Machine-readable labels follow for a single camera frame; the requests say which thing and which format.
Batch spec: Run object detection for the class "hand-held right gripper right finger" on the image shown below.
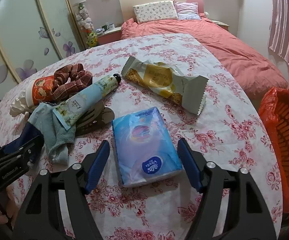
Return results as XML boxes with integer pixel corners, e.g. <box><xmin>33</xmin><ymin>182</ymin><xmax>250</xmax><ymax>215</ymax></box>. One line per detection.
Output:
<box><xmin>178</xmin><ymin>138</ymin><xmax>277</xmax><ymax>240</ymax></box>

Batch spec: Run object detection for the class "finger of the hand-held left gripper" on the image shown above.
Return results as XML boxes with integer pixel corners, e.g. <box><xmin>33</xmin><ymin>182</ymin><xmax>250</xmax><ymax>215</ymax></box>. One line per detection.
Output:
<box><xmin>3</xmin><ymin>121</ymin><xmax>45</xmax><ymax>164</ymax></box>

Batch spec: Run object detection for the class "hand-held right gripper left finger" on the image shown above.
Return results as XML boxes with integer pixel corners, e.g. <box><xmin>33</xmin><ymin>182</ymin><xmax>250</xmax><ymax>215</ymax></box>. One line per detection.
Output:
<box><xmin>12</xmin><ymin>140</ymin><xmax>110</xmax><ymax>240</ymax></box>

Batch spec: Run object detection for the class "light blue sock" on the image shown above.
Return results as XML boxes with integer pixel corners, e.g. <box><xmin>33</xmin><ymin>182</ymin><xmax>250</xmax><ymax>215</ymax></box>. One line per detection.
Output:
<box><xmin>27</xmin><ymin>102</ymin><xmax>77</xmax><ymax>165</ymax></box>

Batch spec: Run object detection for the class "blue tissue pack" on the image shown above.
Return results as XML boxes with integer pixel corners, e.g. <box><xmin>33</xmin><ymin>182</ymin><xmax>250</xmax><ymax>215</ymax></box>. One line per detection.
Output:
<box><xmin>111</xmin><ymin>106</ymin><xmax>184</xmax><ymax>188</ymax></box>

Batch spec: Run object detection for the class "red white paper cup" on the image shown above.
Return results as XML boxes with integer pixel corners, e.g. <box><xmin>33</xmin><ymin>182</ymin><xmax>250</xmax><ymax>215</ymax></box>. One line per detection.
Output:
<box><xmin>26</xmin><ymin>75</ymin><xmax>60</xmax><ymax>107</ymax></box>

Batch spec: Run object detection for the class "floral hand cream tube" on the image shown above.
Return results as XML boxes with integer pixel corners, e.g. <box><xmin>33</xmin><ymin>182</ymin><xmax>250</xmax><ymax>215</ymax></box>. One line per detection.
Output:
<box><xmin>52</xmin><ymin>73</ymin><xmax>122</xmax><ymax>128</ymax></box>

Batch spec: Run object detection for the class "orange plastic basket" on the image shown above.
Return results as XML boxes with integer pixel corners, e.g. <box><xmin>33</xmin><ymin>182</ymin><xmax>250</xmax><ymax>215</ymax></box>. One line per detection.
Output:
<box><xmin>258</xmin><ymin>87</ymin><xmax>289</xmax><ymax>213</ymax></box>

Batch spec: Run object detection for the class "pink floral tablecloth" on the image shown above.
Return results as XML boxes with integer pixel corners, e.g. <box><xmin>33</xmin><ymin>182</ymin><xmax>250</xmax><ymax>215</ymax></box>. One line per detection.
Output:
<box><xmin>0</xmin><ymin>33</ymin><xmax>284</xmax><ymax>240</ymax></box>

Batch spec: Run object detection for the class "crumpled white tissue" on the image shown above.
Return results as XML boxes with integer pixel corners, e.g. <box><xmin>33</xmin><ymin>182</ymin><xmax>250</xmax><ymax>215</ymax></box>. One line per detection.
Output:
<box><xmin>9</xmin><ymin>92</ymin><xmax>32</xmax><ymax>117</ymax></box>

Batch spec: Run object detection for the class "dark hair claw clip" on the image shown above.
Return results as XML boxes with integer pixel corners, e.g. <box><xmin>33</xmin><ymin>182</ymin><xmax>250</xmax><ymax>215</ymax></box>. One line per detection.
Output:
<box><xmin>76</xmin><ymin>100</ymin><xmax>115</xmax><ymax>132</ymax></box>

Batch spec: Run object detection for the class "brown striped scrunchie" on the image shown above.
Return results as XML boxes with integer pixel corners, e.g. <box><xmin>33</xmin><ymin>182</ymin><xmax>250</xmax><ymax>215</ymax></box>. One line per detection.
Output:
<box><xmin>51</xmin><ymin>64</ymin><xmax>93</xmax><ymax>102</ymax></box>

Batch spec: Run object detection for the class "yellow white snack wrapper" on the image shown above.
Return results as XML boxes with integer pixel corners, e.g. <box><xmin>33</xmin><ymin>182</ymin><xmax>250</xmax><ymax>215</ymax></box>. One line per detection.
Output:
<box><xmin>121</xmin><ymin>56</ymin><xmax>209</xmax><ymax>117</ymax></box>

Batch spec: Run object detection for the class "wardrobe with purple flowers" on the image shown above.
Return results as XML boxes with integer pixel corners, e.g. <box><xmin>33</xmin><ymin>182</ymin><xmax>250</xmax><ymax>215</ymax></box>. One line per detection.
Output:
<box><xmin>0</xmin><ymin>0</ymin><xmax>85</xmax><ymax>130</ymax></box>

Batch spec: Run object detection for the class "yellow plush toy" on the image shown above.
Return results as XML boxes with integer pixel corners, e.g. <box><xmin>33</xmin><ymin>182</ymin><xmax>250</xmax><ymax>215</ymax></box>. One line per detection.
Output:
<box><xmin>86</xmin><ymin>30</ymin><xmax>98</xmax><ymax>47</ymax></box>

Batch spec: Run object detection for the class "bed with pink duvet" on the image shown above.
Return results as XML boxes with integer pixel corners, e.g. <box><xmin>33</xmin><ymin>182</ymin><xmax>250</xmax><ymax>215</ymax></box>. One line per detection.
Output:
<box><xmin>121</xmin><ymin>14</ymin><xmax>289</xmax><ymax>100</ymax></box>

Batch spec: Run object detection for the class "pink white nightstand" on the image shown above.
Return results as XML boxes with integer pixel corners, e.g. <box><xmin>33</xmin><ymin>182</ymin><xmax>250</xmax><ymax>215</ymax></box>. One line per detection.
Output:
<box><xmin>213</xmin><ymin>19</ymin><xmax>230</xmax><ymax>32</ymax></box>
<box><xmin>96</xmin><ymin>25</ymin><xmax>122</xmax><ymax>46</ymax></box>

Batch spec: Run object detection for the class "plush toy bouquet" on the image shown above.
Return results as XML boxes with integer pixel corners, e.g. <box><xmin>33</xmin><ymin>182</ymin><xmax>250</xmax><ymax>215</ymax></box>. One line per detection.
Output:
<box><xmin>74</xmin><ymin>2</ymin><xmax>95</xmax><ymax>33</ymax></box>

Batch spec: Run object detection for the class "pink striped pillow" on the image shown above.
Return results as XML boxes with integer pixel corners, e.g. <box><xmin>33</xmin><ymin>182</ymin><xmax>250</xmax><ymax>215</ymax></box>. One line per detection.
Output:
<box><xmin>174</xmin><ymin>1</ymin><xmax>201</xmax><ymax>20</ymax></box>

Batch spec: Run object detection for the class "white floral pillow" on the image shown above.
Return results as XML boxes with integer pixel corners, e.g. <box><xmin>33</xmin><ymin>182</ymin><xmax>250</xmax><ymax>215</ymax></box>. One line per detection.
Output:
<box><xmin>133</xmin><ymin>0</ymin><xmax>179</xmax><ymax>23</ymax></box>

